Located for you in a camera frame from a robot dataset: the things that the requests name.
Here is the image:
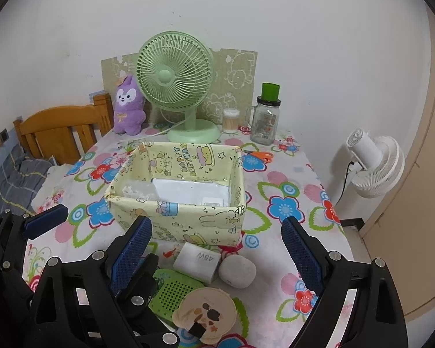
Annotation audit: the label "green fan white cable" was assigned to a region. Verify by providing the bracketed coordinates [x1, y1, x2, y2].
[150, 119, 189, 137]

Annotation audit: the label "floral tablecloth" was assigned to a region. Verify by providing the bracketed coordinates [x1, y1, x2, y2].
[23, 127, 352, 347]

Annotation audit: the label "purple plush toy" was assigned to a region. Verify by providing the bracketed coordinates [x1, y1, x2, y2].
[113, 75, 146, 136]

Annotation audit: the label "white 45W charger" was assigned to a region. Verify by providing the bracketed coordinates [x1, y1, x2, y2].
[173, 243, 221, 284]

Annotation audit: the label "white earbuds case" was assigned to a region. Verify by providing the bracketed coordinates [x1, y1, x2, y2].
[218, 255, 257, 289]

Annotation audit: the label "green desk fan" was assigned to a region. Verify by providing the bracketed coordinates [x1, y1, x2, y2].
[136, 31, 221, 144]

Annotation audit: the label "yellow cartoon storage box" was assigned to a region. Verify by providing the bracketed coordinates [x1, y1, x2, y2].
[105, 142, 246, 247]

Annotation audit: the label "grey plaid bedding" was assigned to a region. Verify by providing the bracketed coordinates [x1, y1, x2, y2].
[0, 143, 53, 216]

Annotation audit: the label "round beige compact mirror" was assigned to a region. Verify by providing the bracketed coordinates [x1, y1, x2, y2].
[172, 287, 237, 345]

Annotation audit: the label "orange scissors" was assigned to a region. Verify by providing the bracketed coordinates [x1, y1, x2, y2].
[244, 150, 273, 164]

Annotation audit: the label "wall socket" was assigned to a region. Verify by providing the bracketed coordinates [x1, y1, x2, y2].
[0, 129, 9, 143]

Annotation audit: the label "glass jar mug green lid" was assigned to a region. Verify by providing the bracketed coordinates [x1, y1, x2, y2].
[246, 83, 281, 146]

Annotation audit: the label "wooden bed headboard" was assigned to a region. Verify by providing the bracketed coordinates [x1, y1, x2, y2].
[14, 93, 114, 164]

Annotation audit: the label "white standing fan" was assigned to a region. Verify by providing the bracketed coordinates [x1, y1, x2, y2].
[346, 128, 405, 199]

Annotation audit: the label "green panda speaker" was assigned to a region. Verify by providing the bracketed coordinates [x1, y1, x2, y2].
[149, 269, 205, 322]

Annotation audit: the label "white fan black cable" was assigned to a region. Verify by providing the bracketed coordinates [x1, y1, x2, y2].
[335, 159, 354, 222]

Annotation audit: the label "clear plastic bag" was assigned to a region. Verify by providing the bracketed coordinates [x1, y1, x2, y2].
[121, 180, 159, 202]

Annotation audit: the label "cotton swab container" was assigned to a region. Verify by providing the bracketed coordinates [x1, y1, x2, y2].
[222, 108, 240, 134]

